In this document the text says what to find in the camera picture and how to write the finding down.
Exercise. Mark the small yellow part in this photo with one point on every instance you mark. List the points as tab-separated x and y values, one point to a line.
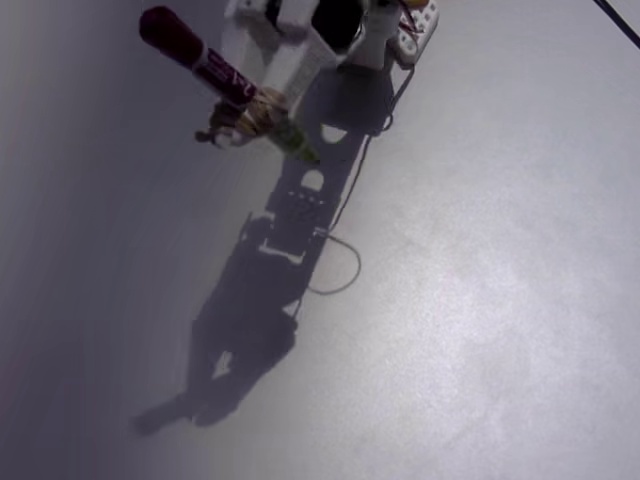
419	2

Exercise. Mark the green marker with maroon cap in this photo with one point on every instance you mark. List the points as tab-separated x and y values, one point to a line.
175	37

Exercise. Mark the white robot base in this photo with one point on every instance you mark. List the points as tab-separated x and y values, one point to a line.
420	35

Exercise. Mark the tan rubber bands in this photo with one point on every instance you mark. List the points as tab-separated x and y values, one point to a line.
262	112

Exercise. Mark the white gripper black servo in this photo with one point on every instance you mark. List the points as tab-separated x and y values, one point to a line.
292	80

